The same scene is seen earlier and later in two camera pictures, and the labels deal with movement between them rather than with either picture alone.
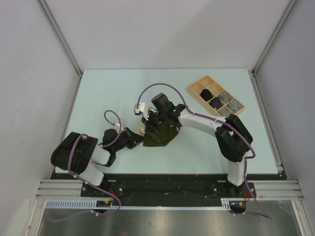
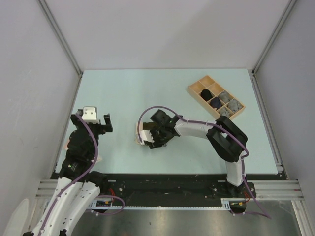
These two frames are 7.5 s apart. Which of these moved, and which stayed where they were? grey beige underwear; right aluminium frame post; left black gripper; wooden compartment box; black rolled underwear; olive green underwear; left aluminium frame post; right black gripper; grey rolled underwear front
Moved: right black gripper; olive green underwear; left black gripper
Stayed: grey rolled underwear front; left aluminium frame post; grey beige underwear; black rolled underwear; right aluminium frame post; wooden compartment box
